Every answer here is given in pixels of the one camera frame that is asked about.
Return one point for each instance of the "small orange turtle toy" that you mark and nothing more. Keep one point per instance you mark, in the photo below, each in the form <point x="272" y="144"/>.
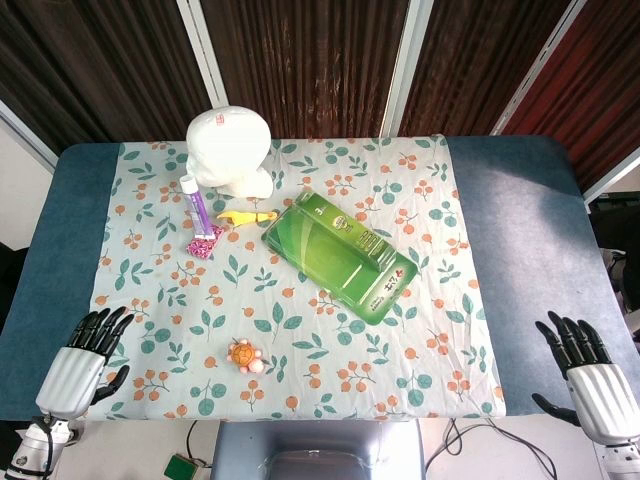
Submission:
<point x="243" y="354"/>

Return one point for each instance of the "green floor box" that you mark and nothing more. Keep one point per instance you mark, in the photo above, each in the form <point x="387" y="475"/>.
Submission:
<point x="181" y="467"/>

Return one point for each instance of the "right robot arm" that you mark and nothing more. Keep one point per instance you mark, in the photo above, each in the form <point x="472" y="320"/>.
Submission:
<point x="622" y="457"/>

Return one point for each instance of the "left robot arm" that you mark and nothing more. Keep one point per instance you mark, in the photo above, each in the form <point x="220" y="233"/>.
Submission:
<point x="35" y="442"/>

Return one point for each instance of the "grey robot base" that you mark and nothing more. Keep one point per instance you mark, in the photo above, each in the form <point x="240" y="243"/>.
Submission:
<point x="317" y="450"/>

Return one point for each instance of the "white plaster head bust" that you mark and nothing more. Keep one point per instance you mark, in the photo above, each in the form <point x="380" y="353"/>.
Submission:
<point x="227" y="145"/>

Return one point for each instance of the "white partition frame post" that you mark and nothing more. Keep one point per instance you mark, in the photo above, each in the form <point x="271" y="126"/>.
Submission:
<point x="537" y="65"/>
<point x="404" y="65"/>
<point x="27" y="142"/>
<point x="202" y="50"/>

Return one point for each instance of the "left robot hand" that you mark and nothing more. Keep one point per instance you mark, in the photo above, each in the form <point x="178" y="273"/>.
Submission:
<point x="75" y="372"/>

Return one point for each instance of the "purple white tube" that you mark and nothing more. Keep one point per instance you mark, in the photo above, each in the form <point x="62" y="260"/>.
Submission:
<point x="196" y="209"/>

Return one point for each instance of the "floral leaf print cloth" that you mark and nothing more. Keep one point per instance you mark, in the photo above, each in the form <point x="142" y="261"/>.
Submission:
<point x="300" y="280"/>

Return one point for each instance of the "yellow plastic clip toy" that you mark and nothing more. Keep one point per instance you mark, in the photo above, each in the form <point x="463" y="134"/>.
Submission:
<point x="240" y="217"/>

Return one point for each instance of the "pink patterned small packet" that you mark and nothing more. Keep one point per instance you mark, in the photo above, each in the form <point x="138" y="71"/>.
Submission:
<point x="205" y="246"/>

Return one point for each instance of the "blue table cover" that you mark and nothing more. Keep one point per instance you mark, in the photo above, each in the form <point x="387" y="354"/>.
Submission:
<point x="525" y="240"/>

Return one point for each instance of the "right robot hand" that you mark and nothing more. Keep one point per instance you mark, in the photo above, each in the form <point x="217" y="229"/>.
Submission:
<point x="597" y="387"/>

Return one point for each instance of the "green blister package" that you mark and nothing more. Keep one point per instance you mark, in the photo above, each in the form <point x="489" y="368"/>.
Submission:
<point x="340" y="255"/>

